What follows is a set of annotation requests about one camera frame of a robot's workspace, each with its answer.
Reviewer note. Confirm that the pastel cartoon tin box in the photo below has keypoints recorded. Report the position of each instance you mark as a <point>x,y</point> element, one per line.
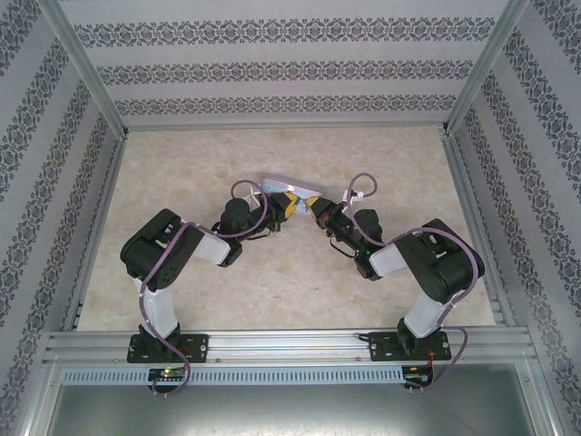
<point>281,184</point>

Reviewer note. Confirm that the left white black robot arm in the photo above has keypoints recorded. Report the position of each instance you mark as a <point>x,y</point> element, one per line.
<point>159,254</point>

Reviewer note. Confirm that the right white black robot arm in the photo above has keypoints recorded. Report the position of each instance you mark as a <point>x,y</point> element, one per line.
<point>436,268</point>

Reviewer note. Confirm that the right green circuit board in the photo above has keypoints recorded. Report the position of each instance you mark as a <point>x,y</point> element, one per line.
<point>418,374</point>

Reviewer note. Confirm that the green circuit board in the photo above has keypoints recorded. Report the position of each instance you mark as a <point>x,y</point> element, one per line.
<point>418,374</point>
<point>167,373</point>

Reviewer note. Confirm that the left green circuit board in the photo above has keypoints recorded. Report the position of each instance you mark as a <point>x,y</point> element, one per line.
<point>167,373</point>

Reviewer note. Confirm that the grey metal sheet panel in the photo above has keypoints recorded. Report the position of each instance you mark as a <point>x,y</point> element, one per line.
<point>290,411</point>

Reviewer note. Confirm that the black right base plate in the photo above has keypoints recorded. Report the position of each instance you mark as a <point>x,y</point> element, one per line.
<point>383,347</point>

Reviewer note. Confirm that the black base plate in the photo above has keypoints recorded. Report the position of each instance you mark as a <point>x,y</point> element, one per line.
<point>383,347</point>
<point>195,347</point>

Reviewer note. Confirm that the aluminium side rail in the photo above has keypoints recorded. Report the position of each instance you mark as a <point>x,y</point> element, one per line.
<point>481,227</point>
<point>97,227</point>

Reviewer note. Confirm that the aluminium mounting rail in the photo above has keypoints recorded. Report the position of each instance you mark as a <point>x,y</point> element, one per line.
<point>281,345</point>

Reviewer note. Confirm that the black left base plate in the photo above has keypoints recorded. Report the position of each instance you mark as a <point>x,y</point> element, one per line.
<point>195,347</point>

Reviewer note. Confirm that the aluminium frame post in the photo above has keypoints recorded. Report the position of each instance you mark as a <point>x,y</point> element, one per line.
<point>81,63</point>
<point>485,63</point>

